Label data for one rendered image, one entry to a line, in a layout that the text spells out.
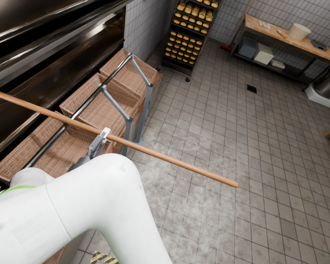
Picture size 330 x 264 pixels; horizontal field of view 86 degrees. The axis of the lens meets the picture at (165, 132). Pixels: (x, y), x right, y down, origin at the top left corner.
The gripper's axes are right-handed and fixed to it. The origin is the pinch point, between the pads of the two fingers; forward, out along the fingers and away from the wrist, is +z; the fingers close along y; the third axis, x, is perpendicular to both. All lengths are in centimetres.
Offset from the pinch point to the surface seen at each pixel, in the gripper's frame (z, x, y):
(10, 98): 0, -51, -1
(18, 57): 6.6, -43.1, -23.4
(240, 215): 39, 150, 120
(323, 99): 380, 365, 105
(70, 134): 26, -46, 58
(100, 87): 34.3, -20.4, 2.1
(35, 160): -23.2, -20.9, 2.5
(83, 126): -0.5, -11.6, -1.3
